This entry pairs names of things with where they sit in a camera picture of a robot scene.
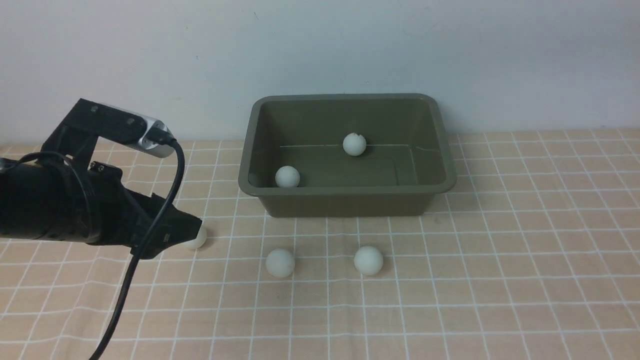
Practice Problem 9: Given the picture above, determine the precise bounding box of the olive green plastic bin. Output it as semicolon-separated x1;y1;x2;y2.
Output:
238;93;458;218

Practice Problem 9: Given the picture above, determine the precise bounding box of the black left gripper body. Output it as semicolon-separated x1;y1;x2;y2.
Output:
87;162;165;249

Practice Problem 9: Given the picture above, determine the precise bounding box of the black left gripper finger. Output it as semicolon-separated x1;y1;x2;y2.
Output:
147;196;202;239
131;230;199;260

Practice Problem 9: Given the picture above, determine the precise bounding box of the white ping-pong ball printed logo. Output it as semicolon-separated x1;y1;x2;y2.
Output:
274;165;301;188

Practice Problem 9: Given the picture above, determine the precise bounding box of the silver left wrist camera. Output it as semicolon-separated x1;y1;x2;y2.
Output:
40;98;176;168

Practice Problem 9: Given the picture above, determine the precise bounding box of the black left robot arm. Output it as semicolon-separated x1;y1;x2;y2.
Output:
0;156;165;253

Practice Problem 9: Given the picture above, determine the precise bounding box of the black left camera cable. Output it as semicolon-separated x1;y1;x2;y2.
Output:
89;130;186;360

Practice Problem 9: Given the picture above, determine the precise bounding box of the beige checkered tablecloth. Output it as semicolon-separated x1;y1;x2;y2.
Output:
0;128;640;360

